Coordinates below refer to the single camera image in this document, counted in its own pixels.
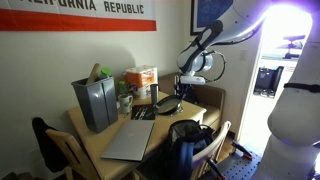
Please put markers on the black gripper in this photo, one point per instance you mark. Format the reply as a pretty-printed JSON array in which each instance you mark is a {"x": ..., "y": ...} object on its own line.
[{"x": 184, "y": 89}]

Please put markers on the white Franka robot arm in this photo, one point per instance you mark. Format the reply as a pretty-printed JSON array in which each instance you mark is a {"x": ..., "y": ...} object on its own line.
[{"x": 293, "y": 110}]

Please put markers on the stainless steel tumbler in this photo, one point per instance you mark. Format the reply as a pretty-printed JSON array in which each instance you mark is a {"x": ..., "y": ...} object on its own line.
[{"x": 154, "y": 94}]

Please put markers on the red and white marker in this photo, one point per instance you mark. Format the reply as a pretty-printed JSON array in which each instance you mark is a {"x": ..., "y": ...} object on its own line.
[{"x": 143, "y": 112}]

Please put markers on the black notebook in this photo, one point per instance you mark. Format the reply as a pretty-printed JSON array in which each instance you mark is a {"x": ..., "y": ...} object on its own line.
[{"x": 142, "y": 112}]

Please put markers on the paper towel roll pack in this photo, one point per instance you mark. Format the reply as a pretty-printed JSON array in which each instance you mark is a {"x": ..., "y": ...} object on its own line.
[{"x": 142, "y": 81}]

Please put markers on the black and blue backpack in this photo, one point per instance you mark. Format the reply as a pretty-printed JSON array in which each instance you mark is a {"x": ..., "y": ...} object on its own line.
[{"x": 188, "y": 146}]

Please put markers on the wooden chair with backpack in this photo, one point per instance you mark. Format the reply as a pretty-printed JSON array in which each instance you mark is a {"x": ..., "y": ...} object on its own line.
[{"x": 213, "y": 143}]

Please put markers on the white mug with green print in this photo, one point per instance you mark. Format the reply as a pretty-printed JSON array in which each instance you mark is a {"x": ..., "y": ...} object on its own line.
[{"x": 125, "y": 104}]

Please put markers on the grey closed laptop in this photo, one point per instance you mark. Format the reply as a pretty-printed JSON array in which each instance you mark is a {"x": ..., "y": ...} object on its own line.
[{"x": 130, "y": 140}]

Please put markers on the red and black clamp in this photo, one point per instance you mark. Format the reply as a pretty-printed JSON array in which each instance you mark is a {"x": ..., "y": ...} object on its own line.
[
  {"x": 242, "y": 150},
  {"x": 216, "y": 169}
]

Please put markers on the green capped bottle in bin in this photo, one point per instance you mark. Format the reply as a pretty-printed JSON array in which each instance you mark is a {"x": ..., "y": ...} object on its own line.
[{"x": 106, "y": 72}]

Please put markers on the grey plastic trash bin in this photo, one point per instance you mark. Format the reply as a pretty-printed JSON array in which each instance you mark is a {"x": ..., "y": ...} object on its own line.
[{"x": 96, "y": 105}]

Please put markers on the black box in doorway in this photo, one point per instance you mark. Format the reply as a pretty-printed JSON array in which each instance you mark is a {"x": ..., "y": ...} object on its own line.
[{"x": 268, "y": 81}]

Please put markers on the blue framed poster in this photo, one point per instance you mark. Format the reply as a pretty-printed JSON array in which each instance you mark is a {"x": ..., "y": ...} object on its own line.
[{"x": 210, "y": 13}]

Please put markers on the brown cardboard tube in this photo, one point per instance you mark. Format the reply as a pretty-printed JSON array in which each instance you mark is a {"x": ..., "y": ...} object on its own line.
[{"x": 94, "y": 73}]

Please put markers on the wooden chair with jacket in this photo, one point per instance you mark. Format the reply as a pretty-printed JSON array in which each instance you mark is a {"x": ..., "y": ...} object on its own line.
[{"x": 71, "y": 153}]

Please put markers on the California Republic flag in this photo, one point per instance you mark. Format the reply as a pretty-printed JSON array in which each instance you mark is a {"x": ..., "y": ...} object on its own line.
[{"x": 76, "y": 15}]

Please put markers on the black jacket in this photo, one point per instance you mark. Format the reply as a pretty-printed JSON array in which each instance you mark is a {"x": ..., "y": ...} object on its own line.
[{"x": 46, "y": 146}]

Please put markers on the white light switch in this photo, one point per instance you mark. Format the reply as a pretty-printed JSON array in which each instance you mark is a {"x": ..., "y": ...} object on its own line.
[{"x": 243, "y": 55}]

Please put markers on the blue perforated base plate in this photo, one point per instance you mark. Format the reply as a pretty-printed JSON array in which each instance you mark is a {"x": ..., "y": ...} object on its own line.
[{"x": 241, "y": 168}]

